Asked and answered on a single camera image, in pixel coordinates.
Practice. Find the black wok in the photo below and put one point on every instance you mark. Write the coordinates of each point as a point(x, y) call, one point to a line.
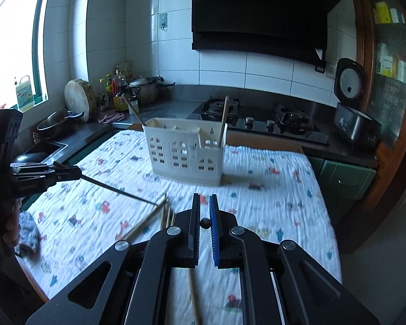
point(30, 158)

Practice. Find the green base cabinet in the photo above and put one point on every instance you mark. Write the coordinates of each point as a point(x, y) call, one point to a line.
point(345, 182)

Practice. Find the green wall hook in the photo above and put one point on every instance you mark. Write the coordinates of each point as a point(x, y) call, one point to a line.
point(162, 20)

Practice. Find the pink cloth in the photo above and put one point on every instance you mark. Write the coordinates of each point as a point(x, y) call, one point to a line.
point(111, 116)

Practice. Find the steel sink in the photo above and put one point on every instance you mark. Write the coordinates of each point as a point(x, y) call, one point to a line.
point(44, 149)

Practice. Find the round wooden cutting board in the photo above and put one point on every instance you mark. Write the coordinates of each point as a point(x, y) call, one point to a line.
point(77, 98)

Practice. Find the person's left hand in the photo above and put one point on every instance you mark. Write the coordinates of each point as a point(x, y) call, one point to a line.
point(14, 223)

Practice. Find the grey patterned cloth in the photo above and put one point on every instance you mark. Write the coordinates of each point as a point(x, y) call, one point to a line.
point(28, 233)

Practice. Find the cooking oil bottle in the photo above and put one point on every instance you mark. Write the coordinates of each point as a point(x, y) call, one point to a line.
point(118, 91)

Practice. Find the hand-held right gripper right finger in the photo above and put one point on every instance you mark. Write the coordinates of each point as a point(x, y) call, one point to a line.
point(215, 233)

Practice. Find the window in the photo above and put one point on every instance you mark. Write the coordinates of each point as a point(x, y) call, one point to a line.
point(13, 34)

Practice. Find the white plastic utensil holder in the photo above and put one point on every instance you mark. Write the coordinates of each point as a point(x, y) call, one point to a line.
point(186, 155)

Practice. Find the black gas stove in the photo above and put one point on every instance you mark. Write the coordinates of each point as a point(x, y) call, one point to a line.
point(257, 127)

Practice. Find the detergent bottle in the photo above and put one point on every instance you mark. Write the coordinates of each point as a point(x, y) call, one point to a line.
point(24, 93)

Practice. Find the steel pot with lid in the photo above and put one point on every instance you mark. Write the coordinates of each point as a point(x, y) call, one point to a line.
point(147, 91)

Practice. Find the printed white blanket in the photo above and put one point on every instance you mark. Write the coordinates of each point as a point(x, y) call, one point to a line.
point(257, 203)

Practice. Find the wall socket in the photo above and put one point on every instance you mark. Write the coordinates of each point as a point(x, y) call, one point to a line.
point(330, 70)

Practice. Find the wooden glass-door cabinet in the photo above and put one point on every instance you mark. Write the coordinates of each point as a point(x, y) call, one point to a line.
point(362, 23)

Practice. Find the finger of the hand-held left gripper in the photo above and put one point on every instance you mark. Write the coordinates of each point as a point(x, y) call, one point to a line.
point(66, 174)
point(37, 168)

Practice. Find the black range hood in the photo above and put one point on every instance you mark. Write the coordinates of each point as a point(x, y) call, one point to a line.
point(257, 13)

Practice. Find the green-capped sauce bottle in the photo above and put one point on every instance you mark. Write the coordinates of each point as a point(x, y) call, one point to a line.
point(104, 94)

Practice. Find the steel pan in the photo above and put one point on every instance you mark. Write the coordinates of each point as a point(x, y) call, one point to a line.
point(54, 123)

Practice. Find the black rice cooker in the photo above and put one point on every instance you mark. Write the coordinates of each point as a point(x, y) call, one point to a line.
point(355, 125)

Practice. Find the brown wooden chopstick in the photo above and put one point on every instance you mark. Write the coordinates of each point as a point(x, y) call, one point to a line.
point(134, 111)

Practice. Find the dark chopstick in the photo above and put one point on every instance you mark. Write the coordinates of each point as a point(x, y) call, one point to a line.
point(121, 191)

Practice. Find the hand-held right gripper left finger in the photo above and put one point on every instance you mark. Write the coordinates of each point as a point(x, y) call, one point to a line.
point(195, 233)

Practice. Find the yellow box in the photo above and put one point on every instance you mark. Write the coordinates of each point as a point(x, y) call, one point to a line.
point(381, 13)

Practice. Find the small white jar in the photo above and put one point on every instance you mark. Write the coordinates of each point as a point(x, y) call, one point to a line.
point(133, 105)

